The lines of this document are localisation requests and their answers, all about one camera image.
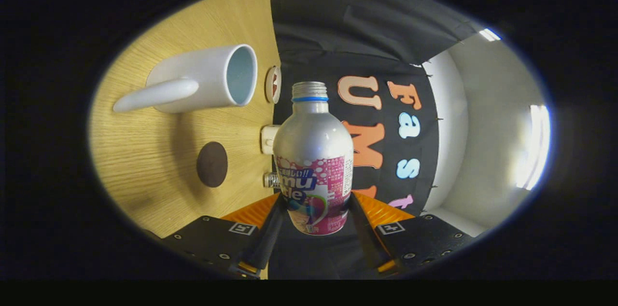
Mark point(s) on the small round plate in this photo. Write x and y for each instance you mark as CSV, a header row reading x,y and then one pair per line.
x,y
271,85

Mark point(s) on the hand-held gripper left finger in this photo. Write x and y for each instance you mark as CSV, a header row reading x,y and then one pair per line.
x,y
265,243

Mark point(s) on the dark brown round coaster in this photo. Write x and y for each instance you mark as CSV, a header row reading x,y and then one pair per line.
x,y
212,164

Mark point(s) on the wooden table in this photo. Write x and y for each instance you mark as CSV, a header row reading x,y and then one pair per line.
x,y
145,151

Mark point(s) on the white ceramic cup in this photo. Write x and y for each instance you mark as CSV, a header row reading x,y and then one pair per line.
x,y
203,76

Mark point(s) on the ceiling light panel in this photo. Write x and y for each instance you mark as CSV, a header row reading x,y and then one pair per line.
x,y
490,34

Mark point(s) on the white toaster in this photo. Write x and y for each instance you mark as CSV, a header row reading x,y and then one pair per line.
x,y
269,139

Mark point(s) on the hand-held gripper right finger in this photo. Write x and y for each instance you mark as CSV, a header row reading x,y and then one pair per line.
x,y
369,243

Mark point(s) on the silver juice bottle pink label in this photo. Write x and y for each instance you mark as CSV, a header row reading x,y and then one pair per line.
x,y
314,142

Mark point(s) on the black backdrop cloth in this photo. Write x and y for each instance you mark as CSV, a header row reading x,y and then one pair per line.
x,y
338,31

